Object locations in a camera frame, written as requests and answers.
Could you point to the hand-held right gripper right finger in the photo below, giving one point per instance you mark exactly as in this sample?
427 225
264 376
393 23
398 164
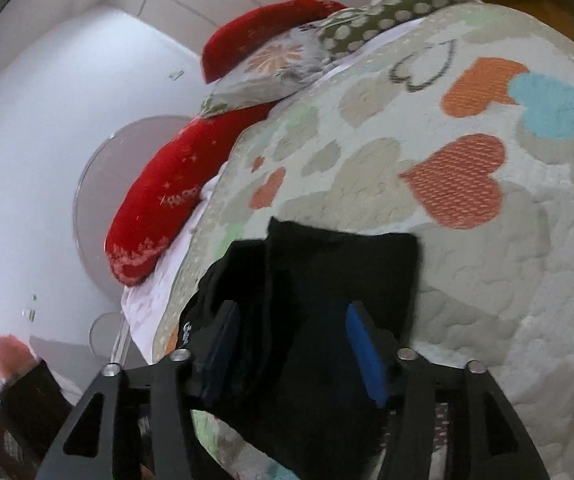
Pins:
364 355

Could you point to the white bed sheet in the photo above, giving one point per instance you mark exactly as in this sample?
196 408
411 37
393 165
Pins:
152 295

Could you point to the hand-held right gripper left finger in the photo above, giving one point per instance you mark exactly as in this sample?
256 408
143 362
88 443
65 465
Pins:
219 350

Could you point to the red pillow with white print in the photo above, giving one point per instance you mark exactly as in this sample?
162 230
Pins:
167 185

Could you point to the heart-patterned quilt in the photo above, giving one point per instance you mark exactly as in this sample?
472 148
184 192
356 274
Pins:
492 270

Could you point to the white wall socket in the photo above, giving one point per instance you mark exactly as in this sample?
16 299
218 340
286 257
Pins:
176 74

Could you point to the black pants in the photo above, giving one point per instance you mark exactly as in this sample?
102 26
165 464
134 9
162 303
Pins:
312 285

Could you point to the green patterned bolster pillow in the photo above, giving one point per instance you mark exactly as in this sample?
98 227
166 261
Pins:
397 5

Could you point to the red velvet pillow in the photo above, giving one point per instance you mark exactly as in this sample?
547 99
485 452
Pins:
262 25

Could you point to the floral print pillow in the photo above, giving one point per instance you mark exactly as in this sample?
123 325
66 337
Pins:
267 70

